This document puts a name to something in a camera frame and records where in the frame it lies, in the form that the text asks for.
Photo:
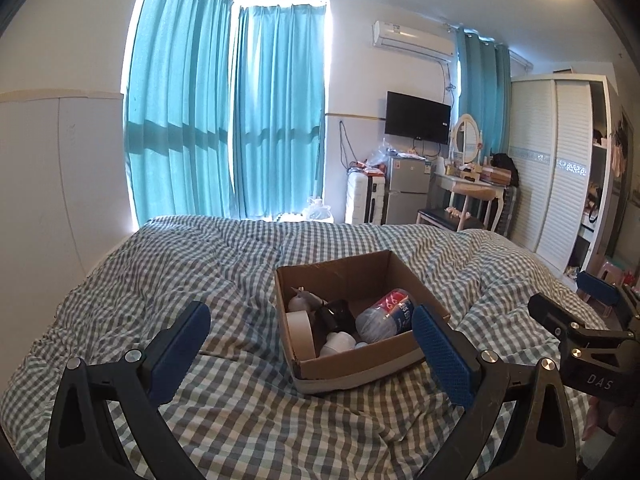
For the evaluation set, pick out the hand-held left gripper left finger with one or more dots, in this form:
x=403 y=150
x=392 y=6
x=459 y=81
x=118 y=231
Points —
x=185 y=340

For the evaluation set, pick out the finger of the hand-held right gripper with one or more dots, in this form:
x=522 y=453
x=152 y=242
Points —
x=597 y=287
x=552 y=314

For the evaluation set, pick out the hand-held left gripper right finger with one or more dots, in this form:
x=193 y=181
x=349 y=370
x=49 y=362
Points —
x=440 y=355

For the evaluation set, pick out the clear floss pick container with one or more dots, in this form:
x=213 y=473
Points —
x=385 y=317

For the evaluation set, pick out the small white jar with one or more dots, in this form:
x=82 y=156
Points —
x=339 y=344

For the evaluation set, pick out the black pouch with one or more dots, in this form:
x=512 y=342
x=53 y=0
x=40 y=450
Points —
x=336 y=312

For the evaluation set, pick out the beige tape roll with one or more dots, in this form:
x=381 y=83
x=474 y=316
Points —
x=300 y=335

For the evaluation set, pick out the brown cardboard box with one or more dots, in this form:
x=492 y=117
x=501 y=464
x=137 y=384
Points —
x=350 y=275

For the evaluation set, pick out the person's right hand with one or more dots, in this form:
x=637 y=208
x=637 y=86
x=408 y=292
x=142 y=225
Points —
x=600 y=417

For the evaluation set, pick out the pink plastic stool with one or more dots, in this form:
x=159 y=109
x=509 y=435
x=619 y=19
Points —
x=609 y=269

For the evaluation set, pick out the grey checked blanket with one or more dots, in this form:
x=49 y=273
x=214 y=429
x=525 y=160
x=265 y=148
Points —
x=225 y=270

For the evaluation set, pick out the dark striped suitcase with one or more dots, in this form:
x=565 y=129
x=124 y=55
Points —
x=510 y=210

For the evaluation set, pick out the white slatted wardrobe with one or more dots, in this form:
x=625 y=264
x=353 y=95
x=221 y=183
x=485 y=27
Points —
x=540 y=170

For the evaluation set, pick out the hanging pink clothes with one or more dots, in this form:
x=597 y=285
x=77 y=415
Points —
x=620 y=155

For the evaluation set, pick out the wooden chair black seat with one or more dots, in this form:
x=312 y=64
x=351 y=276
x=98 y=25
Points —
x=437 y=217

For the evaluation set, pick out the wooden box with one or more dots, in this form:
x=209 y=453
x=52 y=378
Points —
x=492 y=175

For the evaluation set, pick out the black bag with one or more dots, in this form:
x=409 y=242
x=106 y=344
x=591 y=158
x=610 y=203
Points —
x=505 y=165

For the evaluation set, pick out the white dressing table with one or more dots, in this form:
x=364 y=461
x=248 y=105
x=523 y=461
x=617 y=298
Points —
x=465 y=180

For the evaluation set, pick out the silver small fridge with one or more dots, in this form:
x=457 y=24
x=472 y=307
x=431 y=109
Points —
x=407 y=190

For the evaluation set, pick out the white suitcase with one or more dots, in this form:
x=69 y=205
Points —
x=360 y=200

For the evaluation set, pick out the clear plastic bag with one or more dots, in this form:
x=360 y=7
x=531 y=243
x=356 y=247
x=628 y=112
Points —
x=382 y=152
x=320 y=210

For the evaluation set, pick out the white oval vanity mirror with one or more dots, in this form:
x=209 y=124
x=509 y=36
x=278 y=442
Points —
x=465 y=135

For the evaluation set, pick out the red package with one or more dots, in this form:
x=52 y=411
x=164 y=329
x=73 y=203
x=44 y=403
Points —
x=367 y=167

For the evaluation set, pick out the teal curtain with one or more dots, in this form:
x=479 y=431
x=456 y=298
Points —
x=490 y=90
x=280 y=110
x=180 y=85

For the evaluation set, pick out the white air conditioner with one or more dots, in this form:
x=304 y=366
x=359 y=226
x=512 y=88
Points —
x=410 y=37

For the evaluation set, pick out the black wall television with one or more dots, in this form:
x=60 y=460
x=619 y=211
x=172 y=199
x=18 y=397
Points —
x=417 y=117

